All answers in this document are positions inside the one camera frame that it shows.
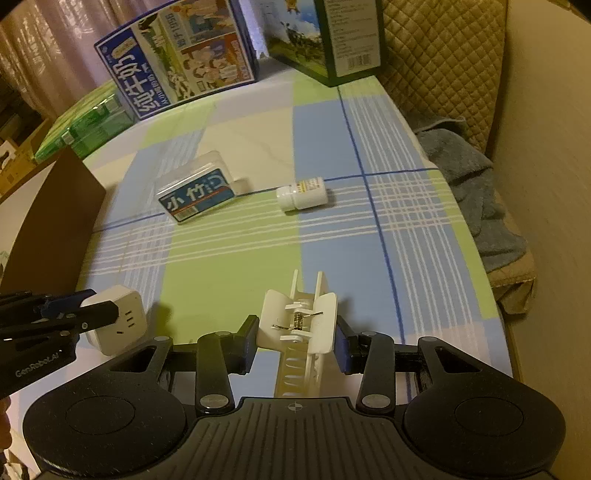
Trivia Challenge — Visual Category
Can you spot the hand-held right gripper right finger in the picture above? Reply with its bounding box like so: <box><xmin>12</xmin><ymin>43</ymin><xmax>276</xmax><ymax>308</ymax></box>
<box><xmin>335</xmin><ymin>315</ymin><xmax>485</xmax><ymax>410</ymax></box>

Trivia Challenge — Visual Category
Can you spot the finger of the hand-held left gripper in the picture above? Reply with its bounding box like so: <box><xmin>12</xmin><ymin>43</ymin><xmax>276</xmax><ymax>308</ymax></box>
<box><xmin>0</xmin><ymin>289</ymin><xmax>96</xmax><ymax>320</ymax></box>
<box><xmin>0</xmin><ymin>301</ymin><xmax>121</xmax><ymax>343</ymax></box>

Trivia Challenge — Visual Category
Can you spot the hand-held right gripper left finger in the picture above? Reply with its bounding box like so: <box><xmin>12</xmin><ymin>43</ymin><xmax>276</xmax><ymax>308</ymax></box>
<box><xmin>108</xmin><ymin>315</ymin><xmax>259</xmax><ymax>415</ymax></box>

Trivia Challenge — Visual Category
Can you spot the white power cube adapter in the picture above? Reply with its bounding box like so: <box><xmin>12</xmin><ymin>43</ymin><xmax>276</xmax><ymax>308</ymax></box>
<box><xmin>82</xmin><ymin>285</ymin><xmax>148</xmax><ymax>357</ymax></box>

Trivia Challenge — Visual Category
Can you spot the large white plastic clip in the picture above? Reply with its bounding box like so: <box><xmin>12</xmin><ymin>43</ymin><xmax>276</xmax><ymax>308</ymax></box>
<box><xmin>255</xmin><ymin>269</ymin><xmax>340</xmax><ymax>398</ymax></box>

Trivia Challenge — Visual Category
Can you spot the brown cardboard box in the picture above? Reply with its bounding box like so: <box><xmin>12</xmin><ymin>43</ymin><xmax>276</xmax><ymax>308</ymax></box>
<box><xmin>0</xmin><ymin>148</ymin><xmax>108</xmax><ymax>289</ymax></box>

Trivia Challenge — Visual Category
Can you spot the brown storage carton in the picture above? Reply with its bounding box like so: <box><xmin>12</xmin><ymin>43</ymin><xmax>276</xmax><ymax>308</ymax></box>
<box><xmin>0</xmin><ymin>117</ymin><xmax>54</xmax><ymax>198</ymax></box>

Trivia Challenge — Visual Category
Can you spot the white pill bottle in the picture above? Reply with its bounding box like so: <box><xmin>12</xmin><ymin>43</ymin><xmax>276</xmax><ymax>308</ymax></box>
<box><xmin>276</xmin><ymin>178</ymin><xmax>330</xmax><ymax>213</ymax></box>

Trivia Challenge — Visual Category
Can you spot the clear plastic box blue label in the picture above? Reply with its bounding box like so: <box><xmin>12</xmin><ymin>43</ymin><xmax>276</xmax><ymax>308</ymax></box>
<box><xmin>156</xmin><ymin>150</ymin><xmax>239</xmax><ymax>225</ymax></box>

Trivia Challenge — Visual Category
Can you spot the stack of green packets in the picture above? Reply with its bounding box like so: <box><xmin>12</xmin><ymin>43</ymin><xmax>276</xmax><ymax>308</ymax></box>
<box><xmin>34</xmin><ymin>78</ymin><xmax>133</xmax><ymax>162</ymax></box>

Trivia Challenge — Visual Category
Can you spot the blue grey towel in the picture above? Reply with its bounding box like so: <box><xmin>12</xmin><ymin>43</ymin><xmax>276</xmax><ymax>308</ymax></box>
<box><xmin>414</xmin><ymin>115</ymin><xmax>528</xmax><ymax>274</ymax></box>

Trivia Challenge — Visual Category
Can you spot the pale curtain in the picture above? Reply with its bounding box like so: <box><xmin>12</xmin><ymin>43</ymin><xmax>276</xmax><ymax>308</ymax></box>
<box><xmin>0</xmin><ymin>0</ymin><xmax>153</xmax><ymax>121</ymax></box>

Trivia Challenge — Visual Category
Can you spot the blue milk carton box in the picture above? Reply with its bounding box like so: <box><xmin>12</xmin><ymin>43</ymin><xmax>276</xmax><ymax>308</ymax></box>
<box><xmin>95</xmin><ymin>0</ymin><xmax>259</xmax><ymax>121</ymax></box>

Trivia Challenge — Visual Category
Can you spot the dark green carton box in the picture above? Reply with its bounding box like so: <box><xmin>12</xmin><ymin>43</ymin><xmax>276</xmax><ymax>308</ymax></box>
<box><xmin>267</xmin><ymin>0</ymin><xmax>385</xmax><ymax>88</ymax></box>

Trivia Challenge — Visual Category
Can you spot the quilted beige chair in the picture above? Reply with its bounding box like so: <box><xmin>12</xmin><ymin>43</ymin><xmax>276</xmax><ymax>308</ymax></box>
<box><xmin>382</xmin><ymin>0</ymin><xmax>539</xmax><ymax>319</ymax></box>

